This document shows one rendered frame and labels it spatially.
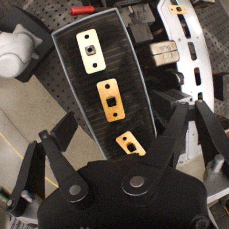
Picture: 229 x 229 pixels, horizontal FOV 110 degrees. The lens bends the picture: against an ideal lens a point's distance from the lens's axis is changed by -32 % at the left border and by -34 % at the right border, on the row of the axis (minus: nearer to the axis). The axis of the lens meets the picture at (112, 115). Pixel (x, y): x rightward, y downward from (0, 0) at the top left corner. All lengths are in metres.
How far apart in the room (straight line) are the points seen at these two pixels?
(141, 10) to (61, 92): 0.62
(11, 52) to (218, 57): 1.22
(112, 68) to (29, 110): 1.73
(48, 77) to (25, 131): 1.47
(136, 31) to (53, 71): 0.58
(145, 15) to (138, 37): 0.08
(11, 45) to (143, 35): 0.43
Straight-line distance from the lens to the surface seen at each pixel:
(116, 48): 0.24
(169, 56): 0.35
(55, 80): 0.77
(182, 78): 0.34
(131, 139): 0.28
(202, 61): 0.54
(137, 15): 0.36
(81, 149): 1.82
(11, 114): 2.22
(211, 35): 1.07
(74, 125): 0.19
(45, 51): 0.75
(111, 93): 0.23
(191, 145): 0.64
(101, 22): 0.25
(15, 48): 0.49
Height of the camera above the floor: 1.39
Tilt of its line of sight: 69 degrees down
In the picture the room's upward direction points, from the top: 178 degrees clockwise
